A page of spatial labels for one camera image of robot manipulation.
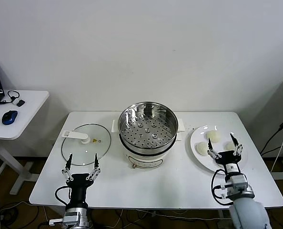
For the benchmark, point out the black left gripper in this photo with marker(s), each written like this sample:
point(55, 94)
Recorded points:
point(79, 190)

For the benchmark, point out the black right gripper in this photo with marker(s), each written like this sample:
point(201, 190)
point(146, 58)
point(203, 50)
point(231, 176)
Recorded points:
point(228, 158)

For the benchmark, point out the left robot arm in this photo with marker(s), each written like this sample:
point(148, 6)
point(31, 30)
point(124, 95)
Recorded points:
point(76, 218)

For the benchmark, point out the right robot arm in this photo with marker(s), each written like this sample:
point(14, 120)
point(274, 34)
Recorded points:
point(246, 212)

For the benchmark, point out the steel steamer basket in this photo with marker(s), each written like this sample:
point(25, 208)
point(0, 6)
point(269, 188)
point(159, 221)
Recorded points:
point(146, 124)

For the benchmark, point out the white round plate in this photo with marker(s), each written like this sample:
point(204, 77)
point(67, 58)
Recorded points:
point(198, 162)

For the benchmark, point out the white electric cooking pot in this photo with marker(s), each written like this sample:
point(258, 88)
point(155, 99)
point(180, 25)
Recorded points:
point(144, 160)

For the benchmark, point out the white side table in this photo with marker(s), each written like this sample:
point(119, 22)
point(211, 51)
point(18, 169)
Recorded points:
point(32, 112)

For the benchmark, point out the blue computer mouse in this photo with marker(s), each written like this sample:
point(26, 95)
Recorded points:
point(9, 117)

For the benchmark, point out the small black adapter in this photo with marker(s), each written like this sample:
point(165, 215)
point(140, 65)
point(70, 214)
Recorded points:
point(20, 103)

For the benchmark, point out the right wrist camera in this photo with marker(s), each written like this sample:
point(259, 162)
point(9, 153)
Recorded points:
point(239, 182)

